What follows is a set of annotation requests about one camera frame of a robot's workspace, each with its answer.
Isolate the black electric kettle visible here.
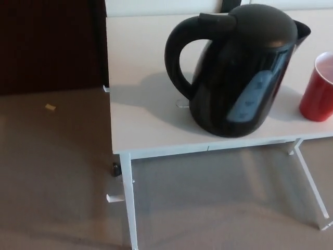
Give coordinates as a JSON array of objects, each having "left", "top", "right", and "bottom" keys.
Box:
[{"left": 164, "top": 4, "right": 312, "bottom": 138}]

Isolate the red plastic cup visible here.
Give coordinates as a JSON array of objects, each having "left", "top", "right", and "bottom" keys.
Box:
[{"left": 299, "top": 51, "right": 333, "bottom": 122}]

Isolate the small black floor door stop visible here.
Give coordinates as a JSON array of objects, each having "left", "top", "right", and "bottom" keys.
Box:
[{"left": 111, "top": 161, "right": 122, "bottom": 178}]

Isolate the white hook on table leg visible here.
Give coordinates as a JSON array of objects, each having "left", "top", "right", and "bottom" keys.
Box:
[{"left": 106, "top": 193, "right": 124, "bottom": 203}]

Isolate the dark brown cabinet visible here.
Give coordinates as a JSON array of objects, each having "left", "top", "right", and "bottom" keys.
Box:
[{"left": 0, "top": 0, "right": 109, "bottom": 96}]

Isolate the white metal table leg frame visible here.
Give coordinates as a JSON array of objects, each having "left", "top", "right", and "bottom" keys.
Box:
[
  {"left": 287, "top": 137, "right": 333, "bottom": 231},
  {"left": 119, "top": 153, "right": 137, "bottom": 250}
]

